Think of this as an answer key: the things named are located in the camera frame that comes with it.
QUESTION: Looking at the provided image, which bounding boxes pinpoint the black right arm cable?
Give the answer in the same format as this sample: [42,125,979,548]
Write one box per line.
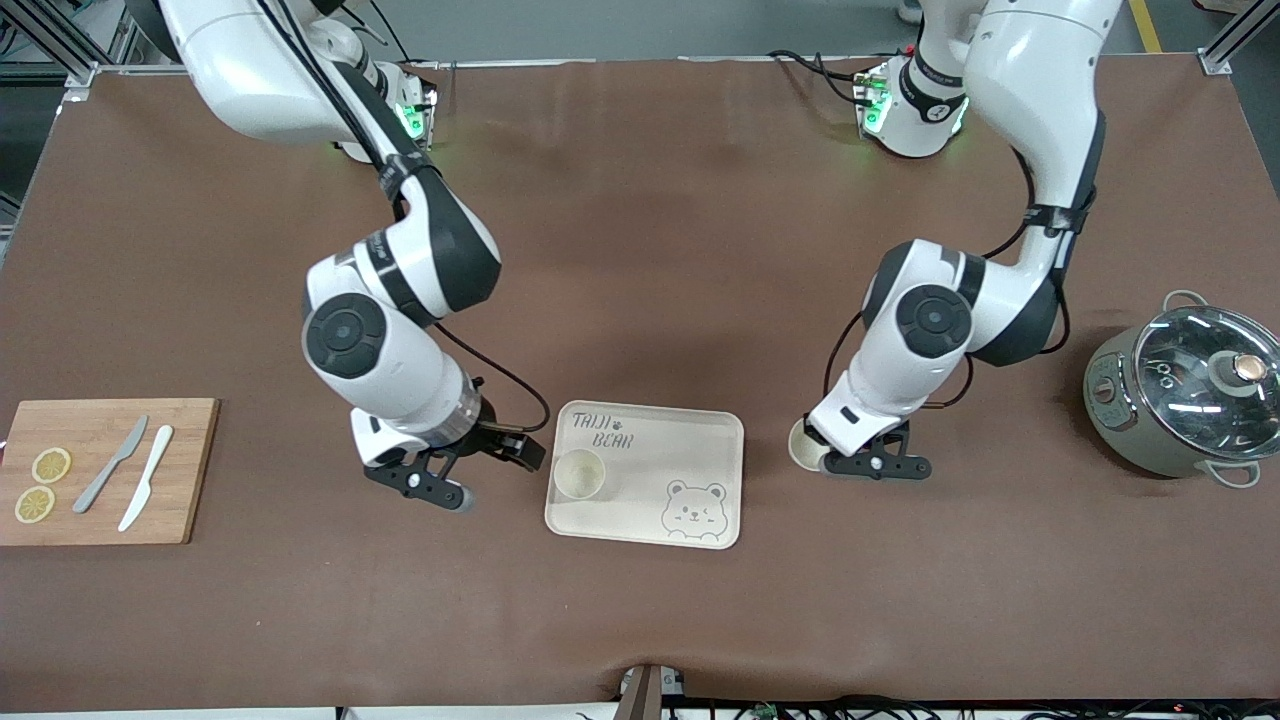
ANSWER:
[255,0,552,436]

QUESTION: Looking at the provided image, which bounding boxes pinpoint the cream bear print tray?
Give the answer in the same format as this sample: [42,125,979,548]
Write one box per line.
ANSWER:
[545,400,746,550]

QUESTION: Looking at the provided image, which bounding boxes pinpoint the olive green cooking pot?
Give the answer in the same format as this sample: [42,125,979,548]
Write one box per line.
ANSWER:
[1083,290,1280,489]

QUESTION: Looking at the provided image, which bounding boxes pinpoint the white IKEA cup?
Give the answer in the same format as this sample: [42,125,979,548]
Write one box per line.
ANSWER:
[553,449,607,502]
[788,418,833,473]

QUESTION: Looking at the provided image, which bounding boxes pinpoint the glass pot lid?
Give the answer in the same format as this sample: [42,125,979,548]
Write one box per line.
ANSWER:
[1133,305,1280,443]

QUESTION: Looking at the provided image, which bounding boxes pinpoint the brown table cover mat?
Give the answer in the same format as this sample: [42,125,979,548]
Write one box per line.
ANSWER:
[0,55,1280,713]

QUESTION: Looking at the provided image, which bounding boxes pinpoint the grey metal bracket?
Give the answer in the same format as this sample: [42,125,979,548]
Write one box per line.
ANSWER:
[615,663,689,720]

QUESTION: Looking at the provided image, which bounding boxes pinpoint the white plastic knife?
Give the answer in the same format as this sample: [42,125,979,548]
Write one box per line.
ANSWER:
[118,425,174,532]

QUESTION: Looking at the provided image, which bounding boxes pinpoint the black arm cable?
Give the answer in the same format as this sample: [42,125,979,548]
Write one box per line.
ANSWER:
[255,0,552,436]
[822,150,1073,411]

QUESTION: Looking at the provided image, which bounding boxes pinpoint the black base cable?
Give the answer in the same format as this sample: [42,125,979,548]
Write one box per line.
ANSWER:
[768,48,871,109]

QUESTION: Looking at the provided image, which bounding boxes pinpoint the aluminium frame profile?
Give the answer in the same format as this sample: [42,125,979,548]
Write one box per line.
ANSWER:
[0,0,126,86]
[1200,0,1280,76]

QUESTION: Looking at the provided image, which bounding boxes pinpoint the bamboo cutting board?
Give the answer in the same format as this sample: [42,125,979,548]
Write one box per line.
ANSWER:
[0,398,221,547]

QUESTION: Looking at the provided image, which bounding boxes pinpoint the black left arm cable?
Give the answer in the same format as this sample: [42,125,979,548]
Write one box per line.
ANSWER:
[822,150,1073,411]

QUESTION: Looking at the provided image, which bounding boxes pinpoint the grey-blue plastic knife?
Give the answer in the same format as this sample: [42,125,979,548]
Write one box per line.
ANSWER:
[73,415,149,514]

